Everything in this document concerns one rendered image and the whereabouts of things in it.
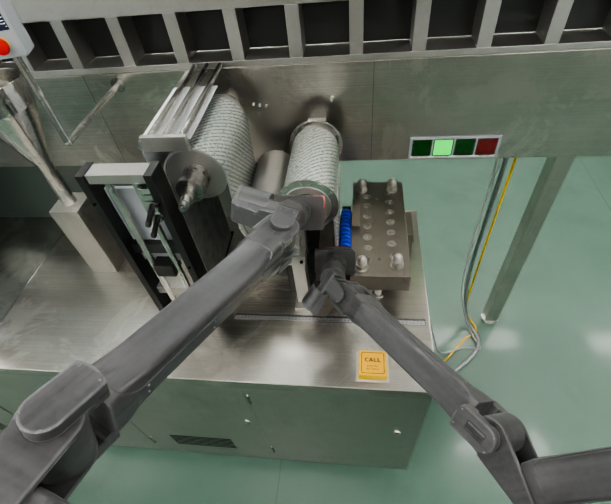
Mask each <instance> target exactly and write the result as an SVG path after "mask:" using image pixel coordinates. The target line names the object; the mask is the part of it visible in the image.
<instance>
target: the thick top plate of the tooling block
mask: <svg viewBox="0 0 611 504"><path fill-rule="evenodd" d="M366 183H367V188H368V191H367V192H366V193H358V192H357V190H356V189H357V186H358V182H353V202H352V205H360V230H352V235H351V247H353V249H355V251H356V254H355V265H356V260H357V258H358V256H360V255H364V256H365V257H366V259H367V265H368V270H367V271H366V272H364V273H360V272H357V271H356V270H355V274H354V275H350V281H355V282H358V284H359V285H361V286H364V287H366V288H367V289H368V290H404V291H409V289H410V283H411V267H410V257H409V247H408V237H407V227H406V217H405V206H404V196H403V186H402V182H397V188H398V190H397V192H395V193H388V192H387V191H386V188H387V183H388V182H366ZM396 253H401V254H402V256H403V261H404V268H403V269H402V270H398V271H397V270H393V269H392V268H391V266H390V263H391V262H392V258H393V256H394V254H396Z"/></svg>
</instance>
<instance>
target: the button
mask: <svg viewBox="0 0 611 504"><path fill-rule="evenodd" d="M359 379H371V380H387V361H386V352H385V351H367V350H359Z"/></svg>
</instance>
